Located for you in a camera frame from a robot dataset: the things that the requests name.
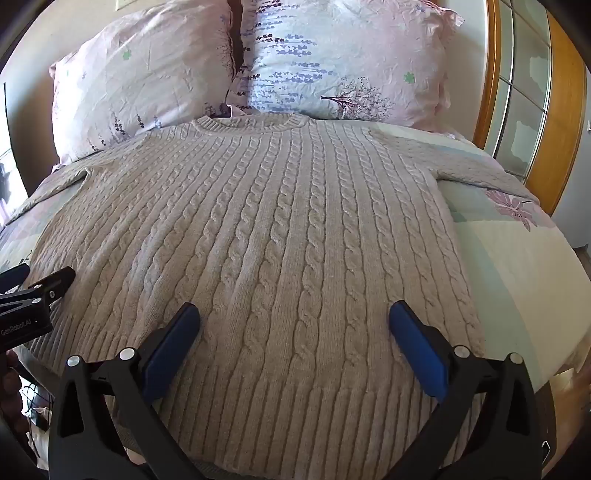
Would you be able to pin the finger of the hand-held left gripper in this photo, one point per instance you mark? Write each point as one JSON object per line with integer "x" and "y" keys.
{"x": 55, "y": 278}
{"x": 16, "y": 273}

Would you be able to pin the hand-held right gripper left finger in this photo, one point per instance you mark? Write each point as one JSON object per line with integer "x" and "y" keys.
{"x": 171, "y": 344}

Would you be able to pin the person's left hand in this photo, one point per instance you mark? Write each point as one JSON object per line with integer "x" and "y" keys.
{"x": 9, "y": 383}

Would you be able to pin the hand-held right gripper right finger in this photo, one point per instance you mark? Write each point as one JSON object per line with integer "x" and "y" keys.
{"x": 415, "y": 344}

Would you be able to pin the wooden framed mirror door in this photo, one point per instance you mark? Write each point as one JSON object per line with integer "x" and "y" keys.
{"x": 526, "y": 92}

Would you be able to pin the pink floral pillow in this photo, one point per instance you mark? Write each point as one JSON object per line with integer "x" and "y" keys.
{"x": 138, "y": 74}

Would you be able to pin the pink lavender-print pillow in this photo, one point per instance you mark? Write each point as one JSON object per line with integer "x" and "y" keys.
{"x": 341, "y": 60}

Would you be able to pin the floral bed sheet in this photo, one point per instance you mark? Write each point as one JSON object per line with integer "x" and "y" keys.
{"x": 508, "y": 258}

